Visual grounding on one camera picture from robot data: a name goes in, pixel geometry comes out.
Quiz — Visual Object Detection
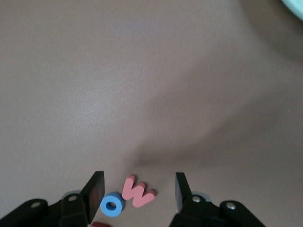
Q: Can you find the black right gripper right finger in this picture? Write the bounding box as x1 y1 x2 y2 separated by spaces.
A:
168 172 266 227

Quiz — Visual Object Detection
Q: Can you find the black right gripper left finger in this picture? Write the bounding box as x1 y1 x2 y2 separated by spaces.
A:
0 171 105 227

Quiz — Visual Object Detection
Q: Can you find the blue foam letter o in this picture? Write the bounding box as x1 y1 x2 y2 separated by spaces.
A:
99 192 124 218

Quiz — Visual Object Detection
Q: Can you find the pink foam letter w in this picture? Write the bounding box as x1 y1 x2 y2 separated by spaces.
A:
121 175 157 209

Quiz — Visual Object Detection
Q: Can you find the brown table cover sheet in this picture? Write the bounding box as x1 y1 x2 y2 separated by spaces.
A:
0 0 303 227

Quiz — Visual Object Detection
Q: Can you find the light green plate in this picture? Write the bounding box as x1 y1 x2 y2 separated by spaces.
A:
281 0 303 21

